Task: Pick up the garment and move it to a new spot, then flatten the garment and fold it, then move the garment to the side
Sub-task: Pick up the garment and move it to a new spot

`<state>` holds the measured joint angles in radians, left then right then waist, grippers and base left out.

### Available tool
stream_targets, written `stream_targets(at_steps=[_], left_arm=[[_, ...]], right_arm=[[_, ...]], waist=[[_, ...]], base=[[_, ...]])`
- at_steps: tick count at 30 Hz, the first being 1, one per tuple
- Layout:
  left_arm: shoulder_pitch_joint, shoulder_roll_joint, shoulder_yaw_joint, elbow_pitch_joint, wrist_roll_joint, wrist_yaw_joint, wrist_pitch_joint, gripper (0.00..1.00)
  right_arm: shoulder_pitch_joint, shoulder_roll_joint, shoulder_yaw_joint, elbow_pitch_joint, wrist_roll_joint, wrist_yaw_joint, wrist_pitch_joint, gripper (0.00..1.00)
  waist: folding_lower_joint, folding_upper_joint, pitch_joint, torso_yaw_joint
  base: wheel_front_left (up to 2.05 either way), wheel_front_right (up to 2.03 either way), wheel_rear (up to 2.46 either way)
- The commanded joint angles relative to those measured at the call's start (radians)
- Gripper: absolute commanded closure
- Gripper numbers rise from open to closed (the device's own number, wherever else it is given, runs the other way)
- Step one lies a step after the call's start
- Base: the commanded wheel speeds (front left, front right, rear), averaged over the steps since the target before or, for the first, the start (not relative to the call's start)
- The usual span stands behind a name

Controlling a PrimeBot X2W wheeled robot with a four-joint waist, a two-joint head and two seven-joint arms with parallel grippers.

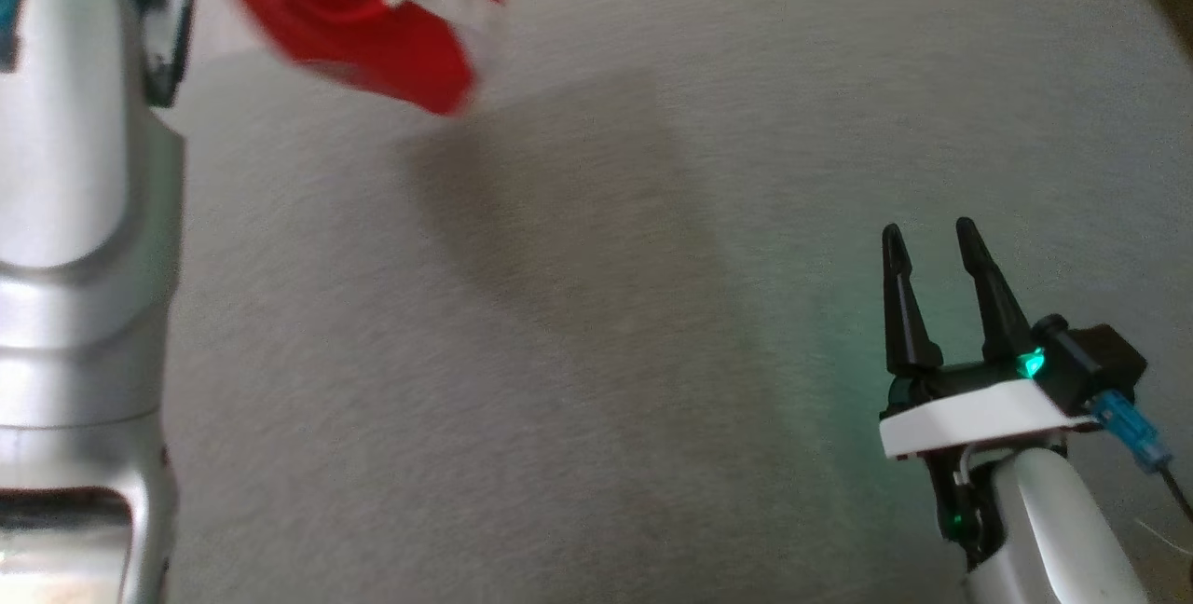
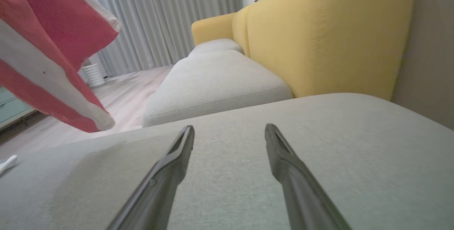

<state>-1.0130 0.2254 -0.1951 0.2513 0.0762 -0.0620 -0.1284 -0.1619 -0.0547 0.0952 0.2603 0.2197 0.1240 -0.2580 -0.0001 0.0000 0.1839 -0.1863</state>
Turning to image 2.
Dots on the grey and teal TV cabinet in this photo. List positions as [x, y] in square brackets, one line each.
[12, 105]

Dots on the grey pleated curtain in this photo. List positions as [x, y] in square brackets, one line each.
[159, 17]

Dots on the medium grey sofa seat cushion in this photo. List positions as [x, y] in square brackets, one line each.
[212, 84]

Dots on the large grey sofa seat cushion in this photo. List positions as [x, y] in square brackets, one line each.
[230, 187]

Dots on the white ribbed plant pot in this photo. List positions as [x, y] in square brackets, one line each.
[94, 75]

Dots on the small grey sofa seat cushion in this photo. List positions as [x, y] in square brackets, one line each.
[216, 45]

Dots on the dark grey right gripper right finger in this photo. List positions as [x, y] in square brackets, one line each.
[298, 194]

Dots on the yellow sofa backrest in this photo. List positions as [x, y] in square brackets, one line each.
[337, 34]

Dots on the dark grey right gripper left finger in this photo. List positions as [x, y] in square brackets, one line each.
[163, 187]

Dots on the red garment with white stripe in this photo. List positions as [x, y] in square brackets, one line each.
[53, 10]

